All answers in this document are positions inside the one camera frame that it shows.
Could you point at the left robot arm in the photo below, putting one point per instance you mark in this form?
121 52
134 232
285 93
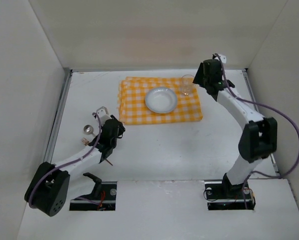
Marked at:
48 188

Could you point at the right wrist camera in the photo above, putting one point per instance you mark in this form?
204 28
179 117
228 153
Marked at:
222 58

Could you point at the clear drinking glass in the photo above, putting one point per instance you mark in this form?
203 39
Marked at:
187 85

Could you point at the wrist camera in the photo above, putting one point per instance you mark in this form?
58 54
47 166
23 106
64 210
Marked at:
222 58
102 111

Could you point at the silver spoon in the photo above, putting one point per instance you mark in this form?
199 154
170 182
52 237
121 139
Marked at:
89 130

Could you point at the yellow white checkered cloth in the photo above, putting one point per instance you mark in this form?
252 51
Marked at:
132 106

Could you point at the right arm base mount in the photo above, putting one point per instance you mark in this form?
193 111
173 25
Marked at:
218 200

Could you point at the white ceramic plate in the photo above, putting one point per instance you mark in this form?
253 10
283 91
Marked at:
161 100

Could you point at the copper fork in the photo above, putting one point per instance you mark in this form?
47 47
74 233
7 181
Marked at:
85 142

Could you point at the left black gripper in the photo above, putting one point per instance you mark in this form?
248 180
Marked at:
105 152

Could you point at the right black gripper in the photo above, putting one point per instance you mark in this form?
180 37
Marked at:
198 77

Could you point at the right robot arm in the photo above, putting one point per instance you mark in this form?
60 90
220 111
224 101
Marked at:
259 134

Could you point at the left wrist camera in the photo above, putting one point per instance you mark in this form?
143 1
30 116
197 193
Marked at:
102 111

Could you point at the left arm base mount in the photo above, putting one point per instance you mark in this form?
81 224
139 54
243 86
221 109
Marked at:
101 198

